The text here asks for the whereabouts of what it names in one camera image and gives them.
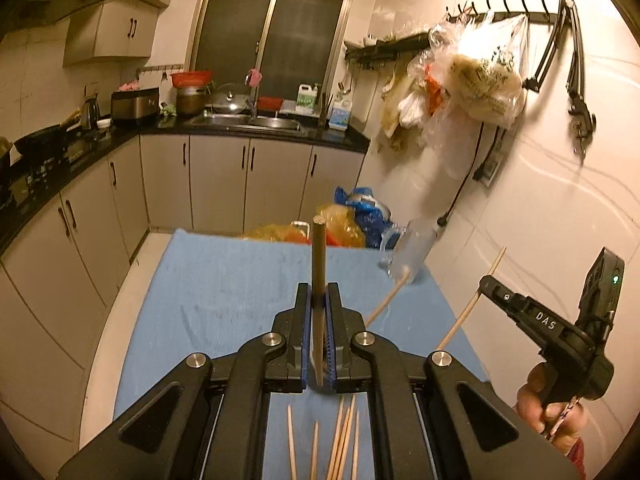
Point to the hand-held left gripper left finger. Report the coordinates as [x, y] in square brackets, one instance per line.
[303, 340]

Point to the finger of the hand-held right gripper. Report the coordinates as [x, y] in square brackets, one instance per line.
[520, 307]

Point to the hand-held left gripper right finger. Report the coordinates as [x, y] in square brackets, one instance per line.
[331, 340]

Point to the slim wooden chopstick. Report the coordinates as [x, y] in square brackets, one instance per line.
[319, 270]
[387, 300]
[465, 314]

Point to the bunch of chopsticks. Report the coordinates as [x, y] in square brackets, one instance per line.
[314, 450]

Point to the clear plastic mug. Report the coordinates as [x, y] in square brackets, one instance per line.
[415, 245]

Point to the person's right forearm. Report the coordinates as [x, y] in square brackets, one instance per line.
[576, 457]

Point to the person's right hand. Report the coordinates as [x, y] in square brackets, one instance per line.
[532, 395]

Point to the blue table cloth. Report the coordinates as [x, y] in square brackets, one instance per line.
[225, 285]

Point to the yellow plastic bag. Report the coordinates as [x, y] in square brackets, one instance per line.
[340, 225]

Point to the blue plastic bag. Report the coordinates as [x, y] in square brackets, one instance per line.
[367, 215]

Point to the white power strip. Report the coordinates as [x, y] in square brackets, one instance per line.
[492, 162]

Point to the white lower cabinets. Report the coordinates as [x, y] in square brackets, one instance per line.
[220, 180]

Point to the white cabinets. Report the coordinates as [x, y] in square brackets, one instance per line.
[220, 180]
[120, 30]

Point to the black kitchen countertop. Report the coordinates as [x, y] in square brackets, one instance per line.
[330, 137]

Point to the blue label detergent bottle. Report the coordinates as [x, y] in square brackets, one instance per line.
[339, 116]

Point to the black counter utensil cage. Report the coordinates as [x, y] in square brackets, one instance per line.
[324, 115]

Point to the bunch of hanging plastic bags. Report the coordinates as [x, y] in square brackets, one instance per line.
[407, 105]

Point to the steel sink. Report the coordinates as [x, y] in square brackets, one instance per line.
[225, 121]

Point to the printed clear plastic bag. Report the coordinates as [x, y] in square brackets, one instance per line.
[480, 75]

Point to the small red basin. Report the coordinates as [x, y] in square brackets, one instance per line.
[270, 103]

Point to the green label detergent bottle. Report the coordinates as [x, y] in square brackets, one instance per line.
[306, 100]

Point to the steel faucet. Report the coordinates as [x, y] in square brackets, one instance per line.
[253, 105]

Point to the glass pot lid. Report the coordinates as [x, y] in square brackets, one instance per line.
[227, 100]

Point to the brown pot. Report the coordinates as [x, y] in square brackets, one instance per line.
[190, 102]

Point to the pink cloth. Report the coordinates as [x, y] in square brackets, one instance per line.
[253, 78]

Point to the green cloth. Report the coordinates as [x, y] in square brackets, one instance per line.
[168, 109]

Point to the large red basin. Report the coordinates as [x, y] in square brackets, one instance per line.
[191, 79]

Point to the steel countertop appliance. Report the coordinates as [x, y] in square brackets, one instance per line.
[132, 107]

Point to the gas stove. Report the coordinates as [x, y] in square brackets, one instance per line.
[50, 165]

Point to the pink rag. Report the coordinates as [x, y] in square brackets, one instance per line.
[129, 85]

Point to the steel kettle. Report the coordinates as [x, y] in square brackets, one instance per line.
[90, 115]

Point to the kitchen window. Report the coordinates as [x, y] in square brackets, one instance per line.
[240, 25]

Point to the black frying pan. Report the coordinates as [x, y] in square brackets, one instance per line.
[40, 141]

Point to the white upper cabinets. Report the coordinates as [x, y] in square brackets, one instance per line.
[120, 30]

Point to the black wall hook rail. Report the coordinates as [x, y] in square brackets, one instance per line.
[535, 15]

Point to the black wall shelf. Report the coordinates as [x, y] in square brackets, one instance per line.
[380, 47]

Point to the small wall hook rail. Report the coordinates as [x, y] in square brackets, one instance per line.
[160, 69]

